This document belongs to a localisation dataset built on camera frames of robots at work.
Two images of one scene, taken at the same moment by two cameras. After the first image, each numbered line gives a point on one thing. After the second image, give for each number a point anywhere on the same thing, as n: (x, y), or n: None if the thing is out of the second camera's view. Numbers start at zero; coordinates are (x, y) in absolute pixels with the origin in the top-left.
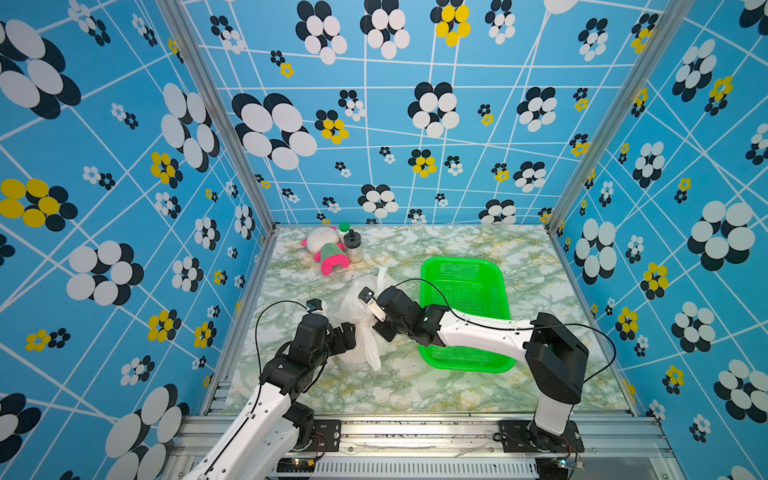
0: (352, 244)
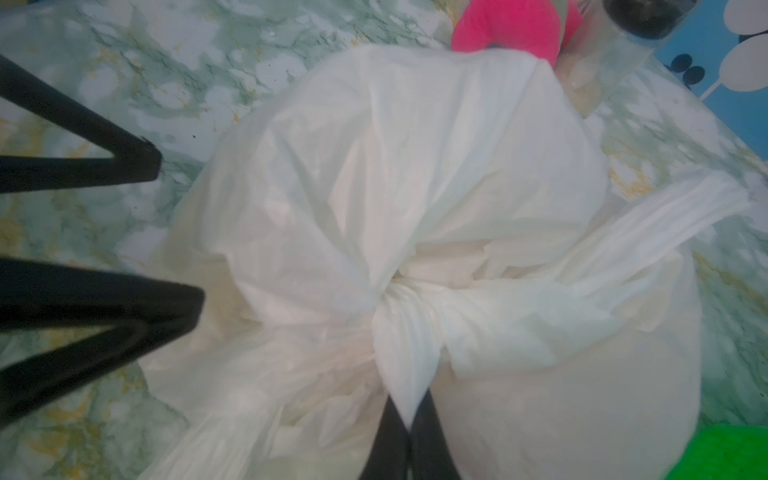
0: (606, 43)
